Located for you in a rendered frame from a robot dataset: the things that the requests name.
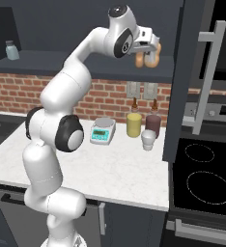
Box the dark sink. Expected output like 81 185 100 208
0 112 27 156

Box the dark red condiment bottle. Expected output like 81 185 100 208
145 97 162 140

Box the pale blue jar grey lid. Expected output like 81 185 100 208
5 40 21 62

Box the white and teal kitchen scale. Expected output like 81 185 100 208
89 117 117 146

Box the grey dishwasher front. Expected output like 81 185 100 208
0 187 103 247

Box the black dishwasher handle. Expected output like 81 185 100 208
0 193 99 207

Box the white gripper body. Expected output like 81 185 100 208
129 33 161 54

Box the dark open wall cabinet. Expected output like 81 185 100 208
0 0 185 84

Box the grey wall socket plate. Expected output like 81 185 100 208
142 82 158 101
127 81 141 99

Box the dark cabinet door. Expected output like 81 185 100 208
161 0 215 164

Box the dark base cupboard door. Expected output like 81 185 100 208
101 202 168 247

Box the black hob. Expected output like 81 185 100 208
171 137 226 220

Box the grey cabinet door handle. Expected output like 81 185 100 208
182 20 226 136

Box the oven with grey control panel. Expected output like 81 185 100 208
164 101 226 247

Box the grey oven door handle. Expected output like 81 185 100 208
174 218 226 247

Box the yellow condiment bottle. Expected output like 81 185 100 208
126 96 143 139

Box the white shaker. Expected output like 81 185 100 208
140 128 157 151

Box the grey base cupboard handle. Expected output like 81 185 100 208
98 202 107 236

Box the tan rounded object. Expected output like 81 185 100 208
134 42 163 69

